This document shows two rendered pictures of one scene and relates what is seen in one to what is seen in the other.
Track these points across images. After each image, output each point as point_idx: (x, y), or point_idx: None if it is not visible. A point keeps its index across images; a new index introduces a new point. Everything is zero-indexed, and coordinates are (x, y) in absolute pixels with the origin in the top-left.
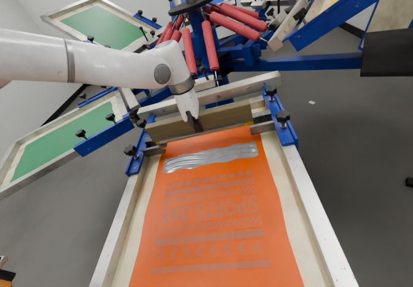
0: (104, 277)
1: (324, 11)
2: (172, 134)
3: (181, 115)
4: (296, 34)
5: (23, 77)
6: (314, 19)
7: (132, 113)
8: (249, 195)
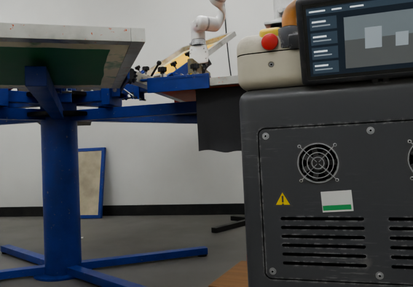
0: None
1: (185, 64)
2: (198, 72)
3: (206, 57)
4: (176, 72)
5: None
6: (182, 66)
7: (133, 69)
8: None
